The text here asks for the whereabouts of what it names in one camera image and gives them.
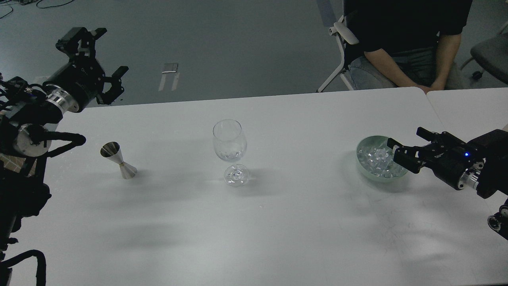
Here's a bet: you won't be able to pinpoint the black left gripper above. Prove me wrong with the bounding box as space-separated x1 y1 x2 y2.
43 27 129 113

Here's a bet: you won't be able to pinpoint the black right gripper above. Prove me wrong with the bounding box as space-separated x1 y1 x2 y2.
387 127 485 190

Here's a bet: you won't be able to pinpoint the clear ice cubes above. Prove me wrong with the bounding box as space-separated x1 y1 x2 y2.
357 145 405 179

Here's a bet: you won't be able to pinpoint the steel double jigger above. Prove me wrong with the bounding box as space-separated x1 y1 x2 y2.
100 141 137 180

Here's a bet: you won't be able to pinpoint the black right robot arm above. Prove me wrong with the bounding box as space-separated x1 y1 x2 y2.
387 127 508 199

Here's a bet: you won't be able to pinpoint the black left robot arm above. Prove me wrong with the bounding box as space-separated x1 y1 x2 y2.
0 27 129 286

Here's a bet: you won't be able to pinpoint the clear wine glass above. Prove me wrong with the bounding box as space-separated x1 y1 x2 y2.
212 119 249 187

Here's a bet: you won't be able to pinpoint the green bowl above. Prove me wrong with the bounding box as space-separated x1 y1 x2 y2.
356 135 408 183

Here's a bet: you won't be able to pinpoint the seated person in black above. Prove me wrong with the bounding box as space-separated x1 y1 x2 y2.
345 0 472 93

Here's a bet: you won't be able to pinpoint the grey office chair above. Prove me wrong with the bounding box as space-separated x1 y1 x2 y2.
459 22 508 84

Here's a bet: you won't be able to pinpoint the beige checkered cushion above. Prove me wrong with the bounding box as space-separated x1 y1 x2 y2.
0 153 25 172

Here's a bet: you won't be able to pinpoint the white office chair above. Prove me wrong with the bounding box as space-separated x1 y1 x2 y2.
316 15 359 93

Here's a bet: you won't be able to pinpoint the black floor cable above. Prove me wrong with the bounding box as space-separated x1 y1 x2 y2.
0 0 76 18

